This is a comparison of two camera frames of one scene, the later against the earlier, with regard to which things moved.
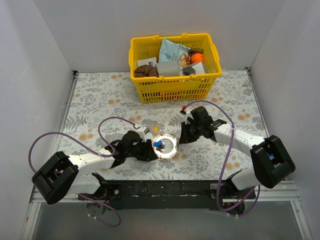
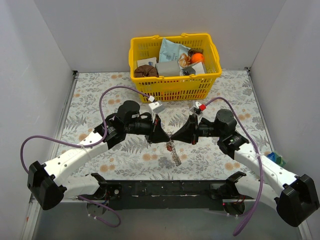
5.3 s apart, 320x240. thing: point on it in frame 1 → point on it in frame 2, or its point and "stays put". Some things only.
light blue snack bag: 170,51 stays put
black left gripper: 145,150 → 154,129
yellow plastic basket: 175,89 stays put
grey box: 168,69 stays put
